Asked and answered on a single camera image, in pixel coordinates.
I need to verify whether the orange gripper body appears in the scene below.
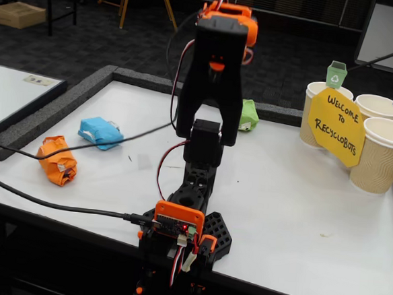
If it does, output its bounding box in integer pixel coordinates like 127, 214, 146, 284
208, 55, 226, 73

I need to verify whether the green paper-wrapped rubbish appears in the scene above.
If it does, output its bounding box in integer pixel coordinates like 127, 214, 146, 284
238, 98, 261, 132

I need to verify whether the blue paper-wrapped rubbish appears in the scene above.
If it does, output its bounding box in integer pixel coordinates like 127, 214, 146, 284
76, 115, 126, 152

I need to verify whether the orange paper-wrapped rubbish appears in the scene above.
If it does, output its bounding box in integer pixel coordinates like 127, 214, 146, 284
34, 134, 81, 188

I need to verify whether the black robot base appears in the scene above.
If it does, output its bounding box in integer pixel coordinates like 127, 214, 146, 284
134, 205, 235, 295

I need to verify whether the yellow metal chair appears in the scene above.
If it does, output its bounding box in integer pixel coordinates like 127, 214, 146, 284
96, 0, 182, 35

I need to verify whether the paper cup with green tag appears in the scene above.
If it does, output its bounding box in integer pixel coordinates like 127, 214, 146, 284
298, 80, 355, 152

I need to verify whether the green recycling bin tag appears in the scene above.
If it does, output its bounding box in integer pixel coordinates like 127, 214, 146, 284
325, 60, 349, 90

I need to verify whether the yellow welcome sign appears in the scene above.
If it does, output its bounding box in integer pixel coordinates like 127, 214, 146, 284
304, 86, 370, 169

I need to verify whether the orange controller board holder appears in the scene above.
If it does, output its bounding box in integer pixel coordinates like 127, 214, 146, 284
152, 200, 207, 240

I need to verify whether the black metal bar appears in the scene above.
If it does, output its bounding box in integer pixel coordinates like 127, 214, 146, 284
345, 44, 393, 77

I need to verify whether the paper cup with blue tag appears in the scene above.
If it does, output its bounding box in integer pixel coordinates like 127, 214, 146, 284
352, 93, 393, 123

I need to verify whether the small paper label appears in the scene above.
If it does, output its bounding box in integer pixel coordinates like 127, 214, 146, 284
23, 74, 56, 88

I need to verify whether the paper cup with orange tag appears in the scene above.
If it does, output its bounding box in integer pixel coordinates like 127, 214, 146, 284
349, 115, 393, 196

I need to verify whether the cardboard box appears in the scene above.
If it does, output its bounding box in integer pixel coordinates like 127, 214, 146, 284
0, 0, 48, 32

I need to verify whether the black camera cable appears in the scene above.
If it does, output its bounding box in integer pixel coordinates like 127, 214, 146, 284
0, 0, 202, 171

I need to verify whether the red and black servo wire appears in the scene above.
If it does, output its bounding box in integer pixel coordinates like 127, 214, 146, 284
154, 137, 192, 202

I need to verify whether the black controller USB cable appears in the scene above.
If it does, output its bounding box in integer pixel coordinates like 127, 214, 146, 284
0, 167, 164, 227

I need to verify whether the black metal table frame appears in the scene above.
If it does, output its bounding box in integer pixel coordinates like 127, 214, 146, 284
42, 0, 79, 38

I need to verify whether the white panel with black frame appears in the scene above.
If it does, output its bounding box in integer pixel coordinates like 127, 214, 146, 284
353, 0, 393, 73

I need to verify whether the white red black wire bundle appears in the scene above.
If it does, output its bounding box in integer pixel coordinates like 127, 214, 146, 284
168, 243, 186, 288

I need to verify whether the whiteboard with black frame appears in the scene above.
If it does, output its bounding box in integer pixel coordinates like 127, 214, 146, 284
0, 61, 70, 149

